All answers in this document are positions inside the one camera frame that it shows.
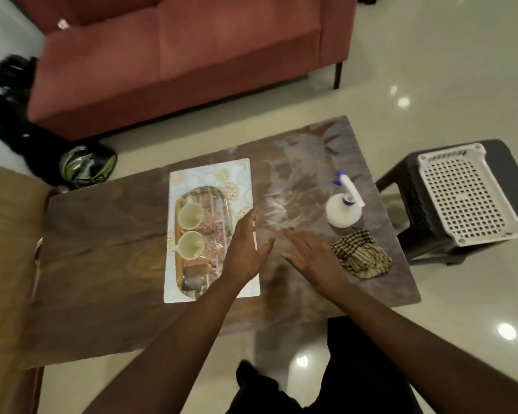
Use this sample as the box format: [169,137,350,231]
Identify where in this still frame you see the person's black trousers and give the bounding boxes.
[226,316,424,414]

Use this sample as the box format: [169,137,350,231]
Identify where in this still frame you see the brown checked cloth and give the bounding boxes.
[330,229,394,279]

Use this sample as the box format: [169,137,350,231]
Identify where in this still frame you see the white spray bottle blue nozzle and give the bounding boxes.
[325,170,367,229]

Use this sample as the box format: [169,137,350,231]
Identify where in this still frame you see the green black helmet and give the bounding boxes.
[59,144,118,188]

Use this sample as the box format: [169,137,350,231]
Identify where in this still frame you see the person's left forearm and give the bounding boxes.
[82,279,242,414]

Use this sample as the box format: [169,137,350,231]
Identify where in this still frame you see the white plastic basket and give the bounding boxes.
[416,141,518,248]

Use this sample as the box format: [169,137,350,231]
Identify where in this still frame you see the dark plastic stool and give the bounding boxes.
[374,139,518,267]

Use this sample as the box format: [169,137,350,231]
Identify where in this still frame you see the person's left hand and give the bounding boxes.
[220,209,276,289]

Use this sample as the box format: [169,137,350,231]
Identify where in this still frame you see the red sofa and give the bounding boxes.
[10,0,358,142]

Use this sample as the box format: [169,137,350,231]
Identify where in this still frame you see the white gold-flowered placemat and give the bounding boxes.
[163,158,261,305]

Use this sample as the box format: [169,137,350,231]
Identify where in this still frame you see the brown wooden panel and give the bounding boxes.
[0,159,52,414]

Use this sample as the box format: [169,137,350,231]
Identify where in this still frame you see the cream red-flowered mug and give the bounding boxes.
[177,195,206,231]
[170,230,207,260]

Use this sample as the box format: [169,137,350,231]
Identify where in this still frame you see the black backpack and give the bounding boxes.
[0,53,77,186]

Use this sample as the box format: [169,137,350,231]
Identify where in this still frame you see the person's right forearm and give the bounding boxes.
[334,288,518,414]

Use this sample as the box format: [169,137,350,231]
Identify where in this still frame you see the brick-pattern tray with gold handles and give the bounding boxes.
[174,186,234,300]

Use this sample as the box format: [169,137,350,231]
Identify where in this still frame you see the person's right hand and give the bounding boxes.
[280,227,353,300]

